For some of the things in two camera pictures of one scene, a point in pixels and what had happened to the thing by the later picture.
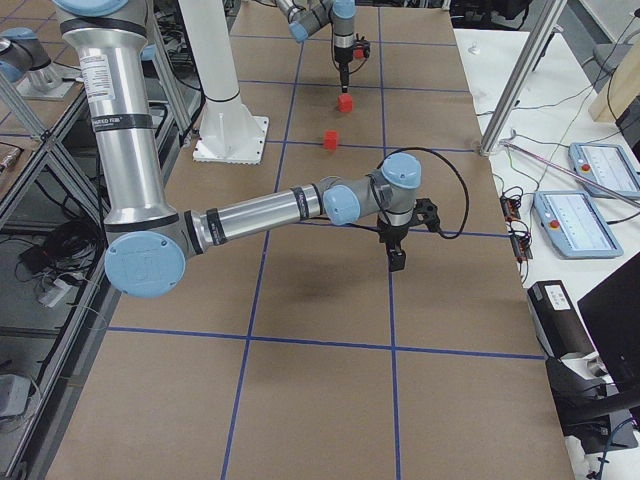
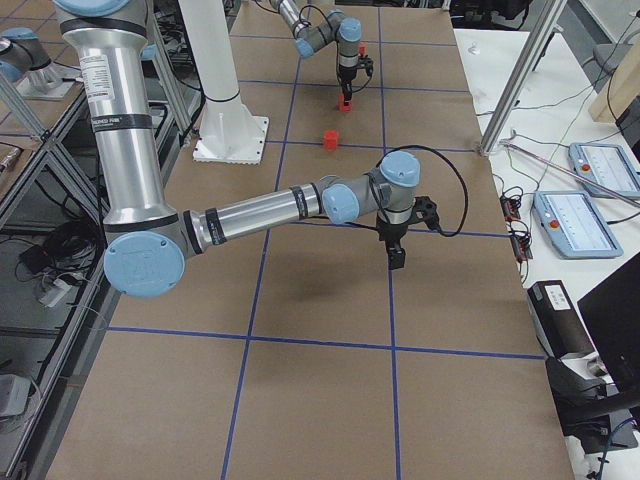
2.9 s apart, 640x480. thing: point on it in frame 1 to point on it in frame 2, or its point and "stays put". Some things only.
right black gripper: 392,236 stays put
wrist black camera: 362,44 to 365,62
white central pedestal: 231,134 stays put
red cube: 330,139 stays put
